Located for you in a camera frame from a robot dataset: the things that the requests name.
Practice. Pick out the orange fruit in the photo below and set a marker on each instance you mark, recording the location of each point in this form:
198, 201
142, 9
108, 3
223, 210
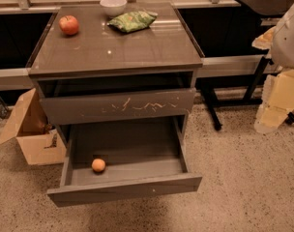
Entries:
98, 165

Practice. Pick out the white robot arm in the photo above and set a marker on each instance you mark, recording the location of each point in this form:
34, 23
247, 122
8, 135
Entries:
282, 49

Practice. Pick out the scratched grey top drawer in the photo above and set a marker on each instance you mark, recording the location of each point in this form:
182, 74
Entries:
114, 107

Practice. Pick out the open grey middle drawer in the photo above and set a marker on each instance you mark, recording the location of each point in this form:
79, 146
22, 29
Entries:
143, 158

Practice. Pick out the grey drawer cabinet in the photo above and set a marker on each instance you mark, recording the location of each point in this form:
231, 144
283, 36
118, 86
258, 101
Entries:
102, 60

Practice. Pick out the green chip bag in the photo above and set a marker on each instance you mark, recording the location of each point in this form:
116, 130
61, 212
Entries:
133, 21

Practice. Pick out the white bowl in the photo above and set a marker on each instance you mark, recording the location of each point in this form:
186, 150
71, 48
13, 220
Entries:
113, 8

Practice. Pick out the cardboard box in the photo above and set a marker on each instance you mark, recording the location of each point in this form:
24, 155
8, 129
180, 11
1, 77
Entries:
39, 142

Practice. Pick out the red apple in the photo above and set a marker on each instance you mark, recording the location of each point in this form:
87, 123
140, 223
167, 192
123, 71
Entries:
69, 25

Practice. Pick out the black side table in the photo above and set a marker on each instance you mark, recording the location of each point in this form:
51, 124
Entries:
225, 37

